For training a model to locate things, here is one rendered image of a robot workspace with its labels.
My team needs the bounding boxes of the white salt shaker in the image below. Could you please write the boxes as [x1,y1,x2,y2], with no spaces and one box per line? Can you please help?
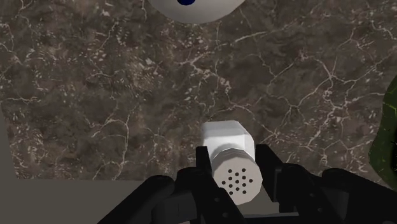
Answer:
[200,120,264,206]

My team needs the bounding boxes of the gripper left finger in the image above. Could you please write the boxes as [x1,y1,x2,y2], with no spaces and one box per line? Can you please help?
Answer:
[96,145,246,224]

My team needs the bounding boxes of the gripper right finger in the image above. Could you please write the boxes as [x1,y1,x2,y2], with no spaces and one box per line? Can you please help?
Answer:
[254,143,397,224]

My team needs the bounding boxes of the white bowl with blue inside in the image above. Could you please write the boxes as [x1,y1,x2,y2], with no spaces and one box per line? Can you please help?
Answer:
[146,0,247,25]

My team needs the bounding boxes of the dark green rounded object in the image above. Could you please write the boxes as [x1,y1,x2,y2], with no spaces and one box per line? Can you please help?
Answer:
[368,75,397,188]

